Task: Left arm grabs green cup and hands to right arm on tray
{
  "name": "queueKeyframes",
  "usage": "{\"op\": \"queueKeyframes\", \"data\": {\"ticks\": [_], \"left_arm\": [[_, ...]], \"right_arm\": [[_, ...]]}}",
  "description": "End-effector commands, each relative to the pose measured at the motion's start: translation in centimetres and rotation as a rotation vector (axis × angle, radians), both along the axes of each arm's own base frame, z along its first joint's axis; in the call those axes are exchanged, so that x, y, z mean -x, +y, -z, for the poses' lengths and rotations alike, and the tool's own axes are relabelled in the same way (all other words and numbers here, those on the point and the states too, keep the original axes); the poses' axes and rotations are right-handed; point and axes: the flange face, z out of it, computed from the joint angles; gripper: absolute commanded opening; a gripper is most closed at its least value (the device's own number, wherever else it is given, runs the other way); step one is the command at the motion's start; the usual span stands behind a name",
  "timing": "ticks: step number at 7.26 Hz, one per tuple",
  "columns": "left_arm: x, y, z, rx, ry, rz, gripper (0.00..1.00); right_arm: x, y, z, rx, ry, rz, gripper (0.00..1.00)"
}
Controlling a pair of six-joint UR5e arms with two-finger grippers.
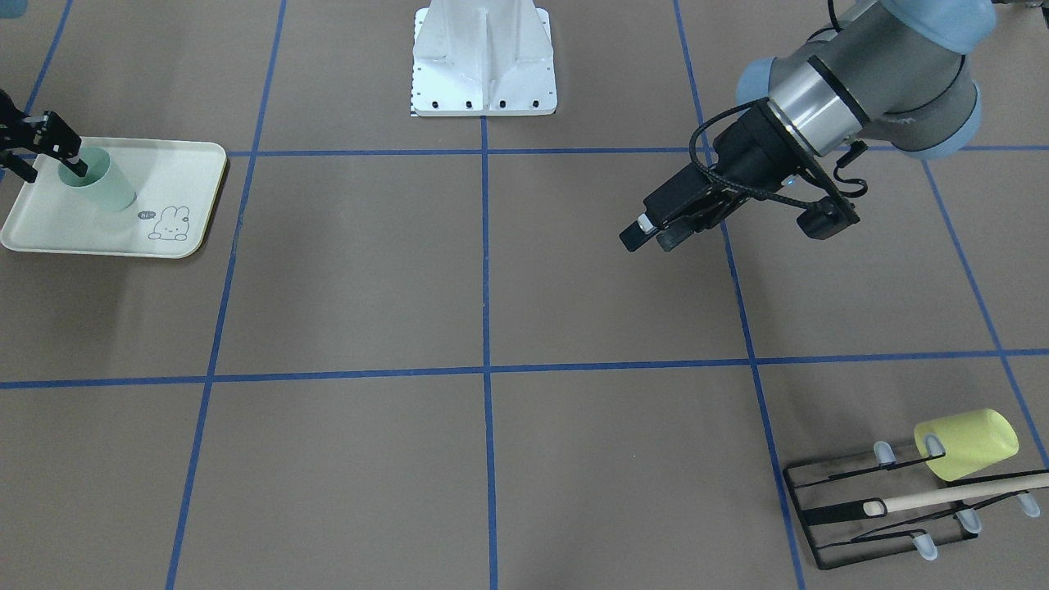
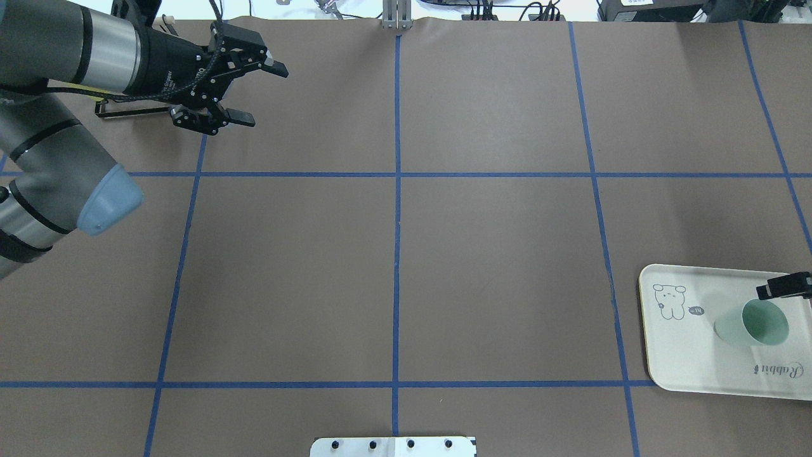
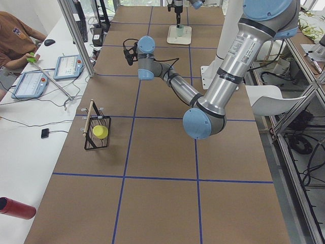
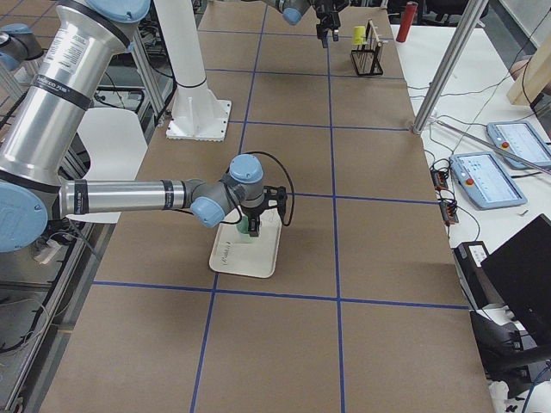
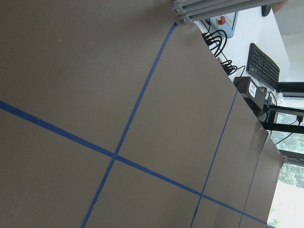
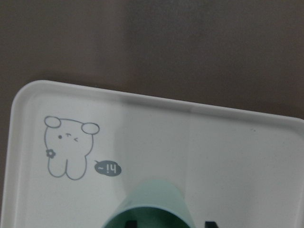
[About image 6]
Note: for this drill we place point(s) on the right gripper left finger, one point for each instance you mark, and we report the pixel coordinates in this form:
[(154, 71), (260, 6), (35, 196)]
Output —
[(131, 224)]

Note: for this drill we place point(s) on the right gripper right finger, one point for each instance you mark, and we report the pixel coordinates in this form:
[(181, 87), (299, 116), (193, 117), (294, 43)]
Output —
[(211, 224)]

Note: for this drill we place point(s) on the light green cup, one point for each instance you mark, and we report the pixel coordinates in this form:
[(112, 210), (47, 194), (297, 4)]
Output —
[(153, 204)]

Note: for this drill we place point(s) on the cream rabbit tray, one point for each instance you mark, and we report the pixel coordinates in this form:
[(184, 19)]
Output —
[(75, 153)]

